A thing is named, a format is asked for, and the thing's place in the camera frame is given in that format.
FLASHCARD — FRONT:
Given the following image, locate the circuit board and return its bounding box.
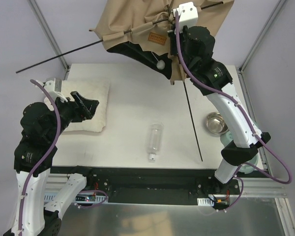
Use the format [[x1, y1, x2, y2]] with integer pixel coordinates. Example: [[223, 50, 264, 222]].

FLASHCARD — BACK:
[[197, 197, 229, 207], [75, 194, 108, 204]]

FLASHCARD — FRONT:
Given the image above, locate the white pompom toy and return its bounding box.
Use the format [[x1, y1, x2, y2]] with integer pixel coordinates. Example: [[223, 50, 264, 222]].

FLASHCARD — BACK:
[[156, 60, 165, 70]]

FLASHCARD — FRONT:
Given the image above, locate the clear plastic bottle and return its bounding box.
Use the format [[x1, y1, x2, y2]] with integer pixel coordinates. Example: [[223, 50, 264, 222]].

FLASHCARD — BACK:
[[146, 123, 164, 162]]

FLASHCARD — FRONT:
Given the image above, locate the white fluffy cushion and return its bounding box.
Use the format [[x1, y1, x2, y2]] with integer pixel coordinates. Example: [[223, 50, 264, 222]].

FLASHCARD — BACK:
[[43, 78, 110, 132]]

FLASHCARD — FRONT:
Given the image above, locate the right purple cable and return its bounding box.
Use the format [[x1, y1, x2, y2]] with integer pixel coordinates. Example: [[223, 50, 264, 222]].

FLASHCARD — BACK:
[[175, 11, 293, 213]]

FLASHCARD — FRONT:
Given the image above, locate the beige pet tent fabric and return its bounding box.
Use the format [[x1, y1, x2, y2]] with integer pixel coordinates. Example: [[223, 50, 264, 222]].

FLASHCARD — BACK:
[[93, 0, 234, 83]]

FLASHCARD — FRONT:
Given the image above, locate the right aluminium frame post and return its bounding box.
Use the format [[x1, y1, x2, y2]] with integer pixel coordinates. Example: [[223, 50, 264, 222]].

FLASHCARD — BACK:
[[238, 0, 289, 73]]

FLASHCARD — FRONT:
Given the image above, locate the steel pet bowl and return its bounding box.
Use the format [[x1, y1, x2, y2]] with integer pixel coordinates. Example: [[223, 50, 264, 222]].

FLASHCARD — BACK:
[[205, 112, 229, 135]]

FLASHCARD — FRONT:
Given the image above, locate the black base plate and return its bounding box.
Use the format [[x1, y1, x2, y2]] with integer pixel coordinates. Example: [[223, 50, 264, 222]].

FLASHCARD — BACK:
[[46, 166, 243, 205]]

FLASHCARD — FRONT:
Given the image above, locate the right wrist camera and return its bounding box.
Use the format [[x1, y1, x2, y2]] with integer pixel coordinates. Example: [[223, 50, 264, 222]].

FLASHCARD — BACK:
[[173, 1, 199, 27]]

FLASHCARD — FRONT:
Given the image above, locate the aluminium frame post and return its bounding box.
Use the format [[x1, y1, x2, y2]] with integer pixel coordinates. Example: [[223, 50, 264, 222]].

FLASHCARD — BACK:
[[238, 0, 289, 73], [27, 0, 62, 56]]

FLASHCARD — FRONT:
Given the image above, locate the purple cable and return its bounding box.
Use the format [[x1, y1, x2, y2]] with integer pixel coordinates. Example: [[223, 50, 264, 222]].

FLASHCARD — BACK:
[[175, 11, 293, 213], [17, 79, 109, 236]]

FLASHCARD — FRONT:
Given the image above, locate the right circuit board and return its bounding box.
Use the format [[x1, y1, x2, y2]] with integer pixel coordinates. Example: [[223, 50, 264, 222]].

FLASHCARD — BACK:
[[197, 197, 229, 207]]

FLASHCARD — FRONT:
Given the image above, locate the left aluminium frame post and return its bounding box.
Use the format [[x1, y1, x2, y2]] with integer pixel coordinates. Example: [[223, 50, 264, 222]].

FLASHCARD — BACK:
[[27, 0, 62, 56]]

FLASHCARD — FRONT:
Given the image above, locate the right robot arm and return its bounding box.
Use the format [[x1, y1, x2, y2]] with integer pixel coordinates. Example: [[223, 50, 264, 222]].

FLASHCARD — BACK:
[[168, 26, 271, 194]]

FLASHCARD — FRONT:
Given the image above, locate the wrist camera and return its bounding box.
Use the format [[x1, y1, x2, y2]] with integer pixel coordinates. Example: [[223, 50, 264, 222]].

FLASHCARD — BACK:
[[173, 1, 199, 27], [43, 78, 63, 99]]

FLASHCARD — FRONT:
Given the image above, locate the green double pet bowl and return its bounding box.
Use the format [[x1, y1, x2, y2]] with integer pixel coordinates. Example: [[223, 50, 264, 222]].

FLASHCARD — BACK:
[[220, 131, 259, 175]]

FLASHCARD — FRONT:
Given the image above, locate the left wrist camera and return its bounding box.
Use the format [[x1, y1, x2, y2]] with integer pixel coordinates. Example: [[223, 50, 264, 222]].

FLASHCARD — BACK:
[[43, 78, 63, 99]]

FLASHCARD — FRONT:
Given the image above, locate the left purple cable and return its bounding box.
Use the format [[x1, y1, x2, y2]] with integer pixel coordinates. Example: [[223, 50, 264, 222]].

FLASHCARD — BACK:
[[17, 79, 109, 236]]

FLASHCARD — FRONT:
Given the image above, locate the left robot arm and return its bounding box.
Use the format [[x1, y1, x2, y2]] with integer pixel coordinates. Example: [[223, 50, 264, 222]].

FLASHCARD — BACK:
[[5, 91, 99, 236]]

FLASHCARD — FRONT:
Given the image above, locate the left circuit board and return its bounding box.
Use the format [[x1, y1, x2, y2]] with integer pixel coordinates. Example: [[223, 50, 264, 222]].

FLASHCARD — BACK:
[[75, 194, 108, 204]]

